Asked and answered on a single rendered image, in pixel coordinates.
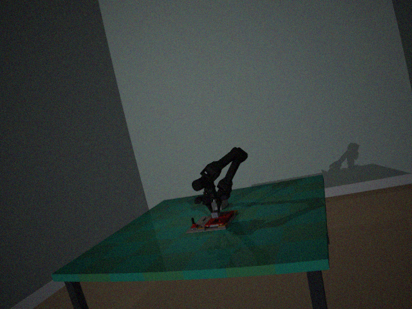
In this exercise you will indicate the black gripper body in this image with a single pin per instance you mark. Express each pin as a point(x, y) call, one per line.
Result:
point(222, 196)

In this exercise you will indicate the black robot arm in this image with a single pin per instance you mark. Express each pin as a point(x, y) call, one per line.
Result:
point(213, 170)

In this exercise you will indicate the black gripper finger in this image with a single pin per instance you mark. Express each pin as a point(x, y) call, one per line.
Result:
point(209, 206)
point(218, 205)

